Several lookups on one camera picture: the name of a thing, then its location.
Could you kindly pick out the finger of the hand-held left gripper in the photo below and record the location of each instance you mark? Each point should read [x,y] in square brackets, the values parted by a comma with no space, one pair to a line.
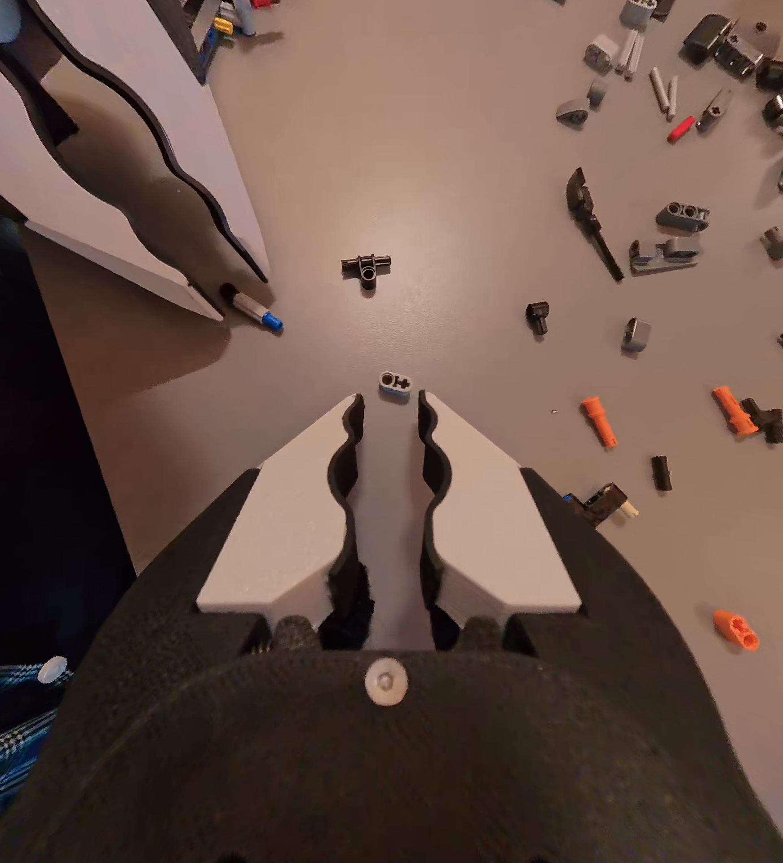
[27,175]
[162,87]

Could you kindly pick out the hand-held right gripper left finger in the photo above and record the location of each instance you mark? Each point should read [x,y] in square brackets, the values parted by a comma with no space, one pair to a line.
[277,539]

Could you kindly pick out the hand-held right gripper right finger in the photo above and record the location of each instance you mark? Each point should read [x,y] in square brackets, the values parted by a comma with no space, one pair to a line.
[499,539]

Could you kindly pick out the light grey lego connector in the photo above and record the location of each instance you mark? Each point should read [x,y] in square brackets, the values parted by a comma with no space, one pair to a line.
[395,385]

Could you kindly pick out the grey lego connector with blue pin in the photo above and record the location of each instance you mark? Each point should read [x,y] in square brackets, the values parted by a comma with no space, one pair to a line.
[253,309]

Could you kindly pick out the dark grey lego elbow connector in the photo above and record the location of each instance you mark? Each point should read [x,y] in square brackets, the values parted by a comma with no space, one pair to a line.
[779,244]

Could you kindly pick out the multicoloured lego technic model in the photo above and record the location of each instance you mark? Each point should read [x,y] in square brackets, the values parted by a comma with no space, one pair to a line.
[229,20]

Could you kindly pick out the black lego connector with tan pin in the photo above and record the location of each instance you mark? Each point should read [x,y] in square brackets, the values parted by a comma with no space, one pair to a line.
[603,502]

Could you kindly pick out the orange lego pin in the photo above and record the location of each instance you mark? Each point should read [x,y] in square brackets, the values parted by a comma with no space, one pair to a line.
[733,410]
[599,421]

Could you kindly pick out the small black lego connector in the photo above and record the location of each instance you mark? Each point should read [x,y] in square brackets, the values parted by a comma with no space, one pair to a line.
[537,317]

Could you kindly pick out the rounded grey lego connector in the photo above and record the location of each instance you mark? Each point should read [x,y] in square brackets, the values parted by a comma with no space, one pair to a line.
[636,335]

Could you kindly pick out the orange lego connector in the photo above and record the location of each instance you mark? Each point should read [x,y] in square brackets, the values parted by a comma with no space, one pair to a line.
[736,628]

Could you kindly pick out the black lego cross connector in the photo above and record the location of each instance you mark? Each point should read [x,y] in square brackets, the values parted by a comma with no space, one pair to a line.
[366,265]

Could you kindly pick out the black lego connector pair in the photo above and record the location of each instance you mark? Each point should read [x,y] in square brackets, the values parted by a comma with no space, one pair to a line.
[767,421]

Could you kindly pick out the grey flat lego piece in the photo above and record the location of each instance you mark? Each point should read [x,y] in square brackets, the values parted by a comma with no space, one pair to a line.
[661,257]

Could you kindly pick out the black lego lever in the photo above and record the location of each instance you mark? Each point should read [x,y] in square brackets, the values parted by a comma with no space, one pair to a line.
[587,209]

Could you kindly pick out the dark grey three-hole lego beam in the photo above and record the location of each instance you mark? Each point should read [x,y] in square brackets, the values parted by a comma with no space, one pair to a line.
[682,216]

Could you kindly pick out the grey half-round lego piece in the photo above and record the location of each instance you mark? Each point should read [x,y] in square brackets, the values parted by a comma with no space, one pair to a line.
[572,113]

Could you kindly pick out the small grey lego bush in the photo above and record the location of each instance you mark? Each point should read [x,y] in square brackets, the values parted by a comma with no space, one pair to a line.
[597,92]

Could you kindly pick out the red lego pin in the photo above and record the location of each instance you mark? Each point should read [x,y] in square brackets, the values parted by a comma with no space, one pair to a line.
[681,129]

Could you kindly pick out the light grey lego pin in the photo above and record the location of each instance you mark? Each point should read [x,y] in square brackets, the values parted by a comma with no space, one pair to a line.
[636,54]
[626,55]

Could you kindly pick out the light grey lego axle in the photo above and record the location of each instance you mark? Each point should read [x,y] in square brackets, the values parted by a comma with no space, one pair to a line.
[672,98]
[658,89]

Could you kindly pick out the dark grey lego axle connector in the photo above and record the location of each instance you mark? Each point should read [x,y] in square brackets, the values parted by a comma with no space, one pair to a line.
[715,109]

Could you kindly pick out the black lego angle connector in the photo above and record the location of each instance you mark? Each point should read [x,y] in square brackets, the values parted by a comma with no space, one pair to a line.
[662,7]

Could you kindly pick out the black curved lego panel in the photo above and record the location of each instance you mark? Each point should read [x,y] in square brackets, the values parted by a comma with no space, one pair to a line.
[704,37]

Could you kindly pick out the dark grey lego block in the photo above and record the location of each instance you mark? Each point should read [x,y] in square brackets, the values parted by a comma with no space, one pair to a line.
[745,48]

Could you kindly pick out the dark navy clothing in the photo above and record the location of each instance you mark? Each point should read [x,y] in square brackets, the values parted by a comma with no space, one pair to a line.
[27,472]

